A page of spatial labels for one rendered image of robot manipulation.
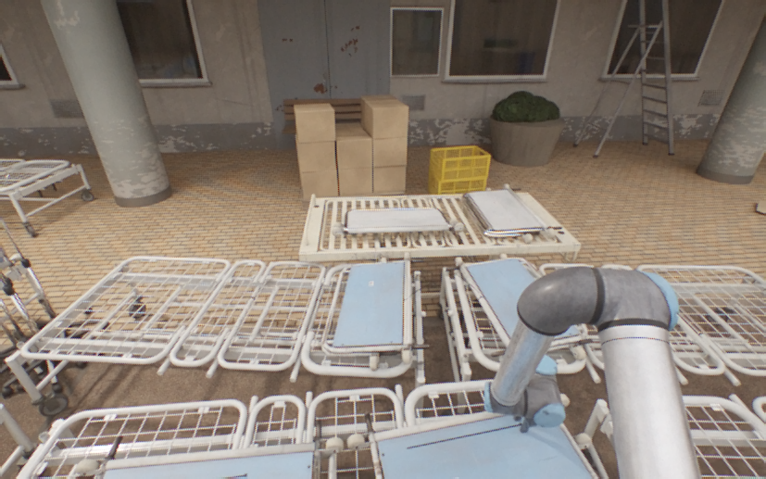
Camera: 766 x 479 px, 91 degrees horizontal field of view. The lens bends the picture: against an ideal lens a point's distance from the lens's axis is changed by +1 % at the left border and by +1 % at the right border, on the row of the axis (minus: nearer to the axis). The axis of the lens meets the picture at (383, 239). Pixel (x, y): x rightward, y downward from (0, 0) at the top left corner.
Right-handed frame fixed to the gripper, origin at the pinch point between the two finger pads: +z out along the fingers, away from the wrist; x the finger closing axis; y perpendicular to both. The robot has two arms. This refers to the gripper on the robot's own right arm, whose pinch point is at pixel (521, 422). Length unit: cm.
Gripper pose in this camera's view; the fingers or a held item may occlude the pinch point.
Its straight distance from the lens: 166.5
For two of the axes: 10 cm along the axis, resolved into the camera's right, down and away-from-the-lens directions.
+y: 9.8, -1.0, 1.8
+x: -2.1, -5.3, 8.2
